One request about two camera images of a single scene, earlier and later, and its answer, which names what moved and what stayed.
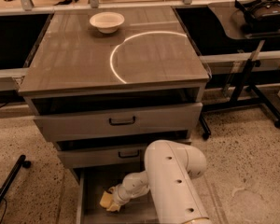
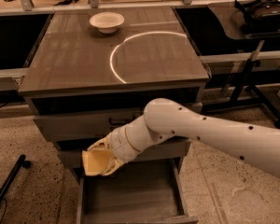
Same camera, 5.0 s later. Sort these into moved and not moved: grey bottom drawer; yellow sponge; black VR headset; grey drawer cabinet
Moved: yellow sponge
Not moved: black VR headset; grey bottom drawer; grey drawer cabinet
